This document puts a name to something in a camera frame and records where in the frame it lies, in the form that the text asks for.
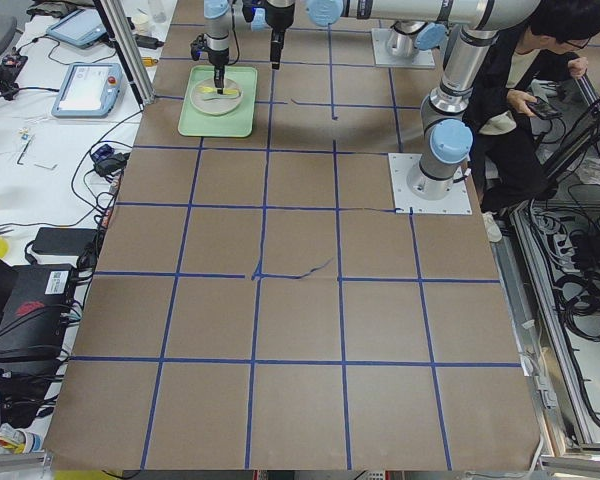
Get yellow plastic fork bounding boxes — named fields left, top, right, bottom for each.
left=196, top=86, right=241, bottom=98

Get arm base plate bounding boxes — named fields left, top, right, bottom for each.
left=371, top=28, right=435, bottom=70
left=388, top=153, right=472, bottom=215

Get coiled black cables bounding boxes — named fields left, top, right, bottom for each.
left=549, top=272, right=600, bottom=344

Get person in black jacket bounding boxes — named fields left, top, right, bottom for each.
left=464, top=0, right=600, bottom=243

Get black power adapter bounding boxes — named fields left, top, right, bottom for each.
left=31, top=227, right=96, bottom=256

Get white round plate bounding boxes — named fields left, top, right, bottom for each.
left=188, top=78, right=243, bottom=116

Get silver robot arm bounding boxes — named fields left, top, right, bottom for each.
left=201, top=0, right=540, bottom=117
left=199, top=0, right=234, bottom=94

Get blue teach pendant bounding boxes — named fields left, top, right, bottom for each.
left=51, top=62, right=122, bottom=118
left=46, top=9, right=106, bottom=49

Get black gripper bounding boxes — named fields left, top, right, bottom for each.
left=270, top=28, right=285, bottom=70
left=208, top=49, right=229, bottom=95

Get aluminium frame post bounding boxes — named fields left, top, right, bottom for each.
left=93, top=0, right=155, bottom=108

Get mint green tray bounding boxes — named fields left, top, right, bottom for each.
left=178, top=66, right=258, bottom=138

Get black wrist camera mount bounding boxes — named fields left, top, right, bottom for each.
left=190, top=33, right=208, bottom=61

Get pale green plastic spoon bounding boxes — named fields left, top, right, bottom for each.
left=202, top=89, right=241, bottom=101

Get black smartphone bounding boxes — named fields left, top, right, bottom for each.
left=526, top=98, right=562, bottom=120

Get black computer case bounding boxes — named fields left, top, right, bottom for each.
left=0, top=264, right=79, bottom=362

